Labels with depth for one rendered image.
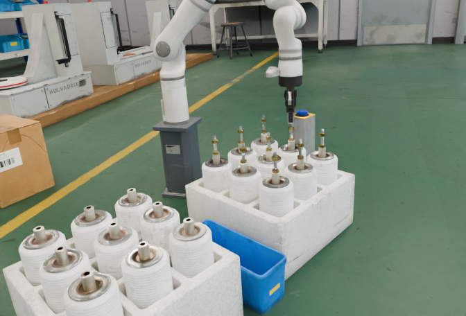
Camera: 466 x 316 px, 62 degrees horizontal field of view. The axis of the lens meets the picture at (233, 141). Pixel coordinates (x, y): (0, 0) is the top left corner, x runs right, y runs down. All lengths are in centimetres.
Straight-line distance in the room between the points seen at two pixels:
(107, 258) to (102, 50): 297
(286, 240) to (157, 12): 409
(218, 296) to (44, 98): 237
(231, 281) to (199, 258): 10
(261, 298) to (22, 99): 228
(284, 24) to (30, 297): 93
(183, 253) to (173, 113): 73
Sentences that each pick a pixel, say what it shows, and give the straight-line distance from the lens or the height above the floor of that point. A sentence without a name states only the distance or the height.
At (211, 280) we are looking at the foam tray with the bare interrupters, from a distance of 89.
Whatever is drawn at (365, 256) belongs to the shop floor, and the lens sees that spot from 126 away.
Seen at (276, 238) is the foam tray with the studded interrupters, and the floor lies 14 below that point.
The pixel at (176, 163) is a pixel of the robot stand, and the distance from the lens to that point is 154.
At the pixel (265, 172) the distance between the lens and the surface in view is 121.
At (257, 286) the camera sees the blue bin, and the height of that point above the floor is 9.
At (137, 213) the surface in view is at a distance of 104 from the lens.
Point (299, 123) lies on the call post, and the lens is 146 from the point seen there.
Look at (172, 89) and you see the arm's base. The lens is 147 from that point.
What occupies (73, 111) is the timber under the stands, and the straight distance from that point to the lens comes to 316.
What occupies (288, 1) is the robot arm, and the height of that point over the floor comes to 72.
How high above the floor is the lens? 73
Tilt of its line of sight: 20 degrees down
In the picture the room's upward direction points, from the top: 4 degrees counter-clockwise
